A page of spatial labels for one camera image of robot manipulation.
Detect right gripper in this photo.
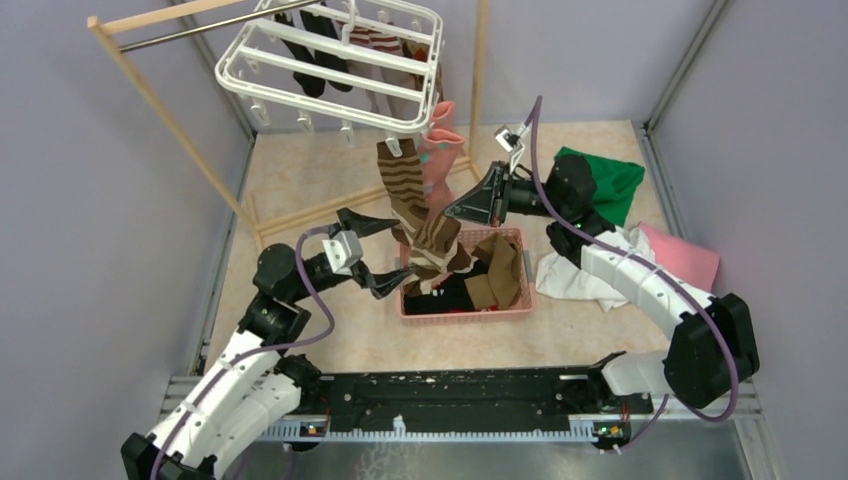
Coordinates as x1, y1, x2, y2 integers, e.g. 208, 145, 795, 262
444, 162, 564, 229

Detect brown striped sock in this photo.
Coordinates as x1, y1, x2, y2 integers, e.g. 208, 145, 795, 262
406, 212, 474, 295
376, 138, 429, 245

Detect white plastic clip hanger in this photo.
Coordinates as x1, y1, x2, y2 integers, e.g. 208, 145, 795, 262
215, 1, 444, 155

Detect pink sock with teal spots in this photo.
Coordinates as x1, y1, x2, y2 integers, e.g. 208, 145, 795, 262
430, 101, 456, 133

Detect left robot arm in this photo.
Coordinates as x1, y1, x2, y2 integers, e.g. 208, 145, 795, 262
120, 208, 412, 479

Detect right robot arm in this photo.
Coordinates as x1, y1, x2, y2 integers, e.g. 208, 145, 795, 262
445, 154, 760, 412

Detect pile of socks in basket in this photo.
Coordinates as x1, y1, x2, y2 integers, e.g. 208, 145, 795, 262
401, 235, 522, 309

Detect white cloth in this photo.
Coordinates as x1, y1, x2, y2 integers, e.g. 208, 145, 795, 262
535, 227, 655, 312

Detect pink plastic basket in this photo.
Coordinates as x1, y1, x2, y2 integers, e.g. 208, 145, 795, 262
396, 228, 537, 325

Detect green shirt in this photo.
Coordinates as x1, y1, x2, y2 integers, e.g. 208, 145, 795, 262
555, 147, 646, 227

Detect wooden clothes rack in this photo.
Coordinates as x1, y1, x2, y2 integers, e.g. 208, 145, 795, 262
86, 1, 490, 252

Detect orange brown argyle sock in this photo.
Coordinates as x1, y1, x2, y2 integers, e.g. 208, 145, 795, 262
400, 39, 445, 101

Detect pink cloth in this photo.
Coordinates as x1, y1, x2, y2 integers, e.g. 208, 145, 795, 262
638, 222, 720, 292

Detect black hanging sock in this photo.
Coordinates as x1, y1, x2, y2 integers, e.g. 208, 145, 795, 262
274, 3, 356, 99

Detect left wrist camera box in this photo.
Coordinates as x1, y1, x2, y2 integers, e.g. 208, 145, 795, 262
322, 230, 363, 276

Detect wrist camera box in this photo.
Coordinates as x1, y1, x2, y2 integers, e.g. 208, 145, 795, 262
494, 124, 529, 153
322, 230, 363, 276

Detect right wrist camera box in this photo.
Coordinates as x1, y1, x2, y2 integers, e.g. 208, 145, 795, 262
494, 124, 529, 153

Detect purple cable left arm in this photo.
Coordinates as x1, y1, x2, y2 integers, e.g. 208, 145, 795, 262
148, 225, 340, 480

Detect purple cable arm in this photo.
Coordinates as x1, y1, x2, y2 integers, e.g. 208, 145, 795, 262
523, 94, 740, 455
148, 225, 340, 480

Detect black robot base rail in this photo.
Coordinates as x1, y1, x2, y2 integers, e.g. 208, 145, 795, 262
165, 360, 763, 455

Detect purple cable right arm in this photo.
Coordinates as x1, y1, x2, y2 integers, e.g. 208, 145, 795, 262
523, 94, 740, 455

